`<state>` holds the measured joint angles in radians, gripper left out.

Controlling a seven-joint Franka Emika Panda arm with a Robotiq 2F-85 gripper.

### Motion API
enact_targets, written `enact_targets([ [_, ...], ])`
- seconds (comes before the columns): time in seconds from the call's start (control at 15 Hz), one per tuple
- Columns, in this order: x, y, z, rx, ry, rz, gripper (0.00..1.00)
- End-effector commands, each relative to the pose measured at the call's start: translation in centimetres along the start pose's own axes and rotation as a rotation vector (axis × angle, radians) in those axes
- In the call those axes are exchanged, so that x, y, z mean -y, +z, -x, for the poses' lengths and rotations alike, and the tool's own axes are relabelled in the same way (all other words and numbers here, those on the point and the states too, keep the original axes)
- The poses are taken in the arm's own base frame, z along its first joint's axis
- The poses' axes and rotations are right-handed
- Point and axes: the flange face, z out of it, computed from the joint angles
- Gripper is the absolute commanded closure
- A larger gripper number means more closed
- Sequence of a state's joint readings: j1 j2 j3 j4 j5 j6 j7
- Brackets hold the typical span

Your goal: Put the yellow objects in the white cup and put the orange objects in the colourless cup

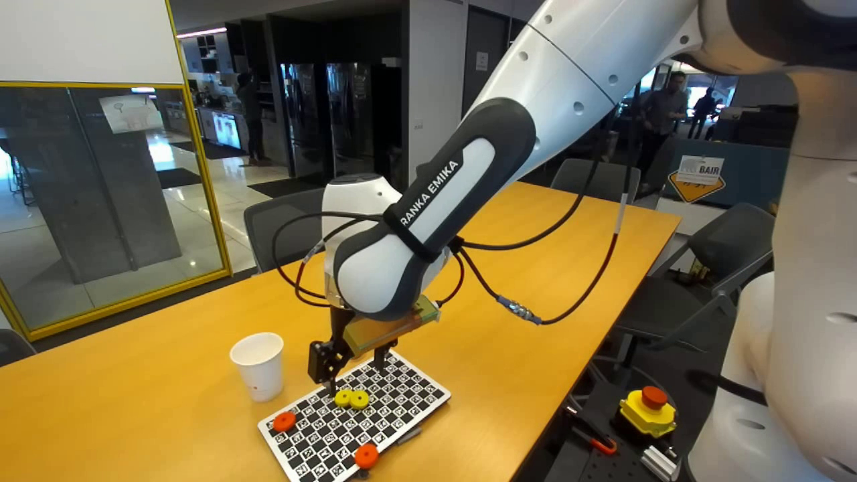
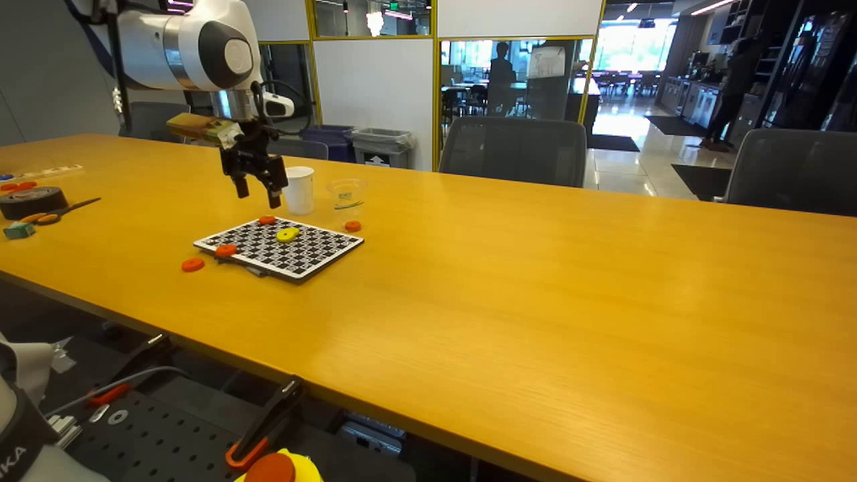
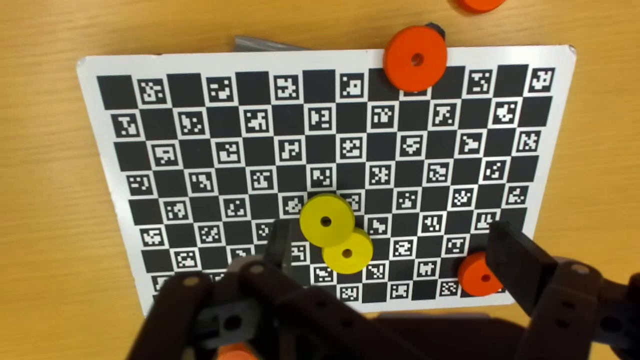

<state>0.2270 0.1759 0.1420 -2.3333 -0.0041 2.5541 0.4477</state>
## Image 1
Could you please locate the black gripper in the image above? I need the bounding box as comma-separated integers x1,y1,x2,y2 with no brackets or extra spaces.
306,305,401,397

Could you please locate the white paper cup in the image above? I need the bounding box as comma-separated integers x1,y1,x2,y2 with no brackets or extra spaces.
229,329,290,404

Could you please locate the black white checker marker board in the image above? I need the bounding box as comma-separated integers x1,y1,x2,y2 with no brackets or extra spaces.
254,349,452,482

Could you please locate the grey mesh office chair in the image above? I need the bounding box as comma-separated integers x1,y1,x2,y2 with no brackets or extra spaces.
241,187,337,274
550,156,648,205

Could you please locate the yellow red emergency stop button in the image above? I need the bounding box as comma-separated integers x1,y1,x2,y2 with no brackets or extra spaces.
618,384,680,442

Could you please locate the silver metal block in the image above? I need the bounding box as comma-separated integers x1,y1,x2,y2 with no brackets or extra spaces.
641,442,683,482

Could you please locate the black office chair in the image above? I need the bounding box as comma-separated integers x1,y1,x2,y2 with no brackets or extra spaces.
614,200,778,369

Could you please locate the yellow diamond sign white label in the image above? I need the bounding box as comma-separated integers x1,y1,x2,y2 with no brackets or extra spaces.
665,153,729,205

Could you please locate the distant person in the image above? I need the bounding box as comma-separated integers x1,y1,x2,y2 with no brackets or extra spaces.
637,69,695,181
688,86,724,141

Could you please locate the white partition panel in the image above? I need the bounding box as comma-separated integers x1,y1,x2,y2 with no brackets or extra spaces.
0,0,187,88

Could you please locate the tan wrist camera mount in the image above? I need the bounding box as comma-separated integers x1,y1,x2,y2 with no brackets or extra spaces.
342,295,444,355

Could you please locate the black looped cable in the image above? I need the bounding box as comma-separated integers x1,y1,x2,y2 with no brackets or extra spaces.
270,210,387,310

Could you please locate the black cable with connector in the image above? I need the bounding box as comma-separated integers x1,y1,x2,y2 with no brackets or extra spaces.
436,132,648,329

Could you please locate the red handled black clamp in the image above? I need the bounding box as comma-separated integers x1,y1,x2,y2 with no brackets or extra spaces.
565,404,624,460

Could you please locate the glass pane yellow frame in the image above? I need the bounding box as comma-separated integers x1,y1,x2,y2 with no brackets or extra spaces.
0,77,234,342

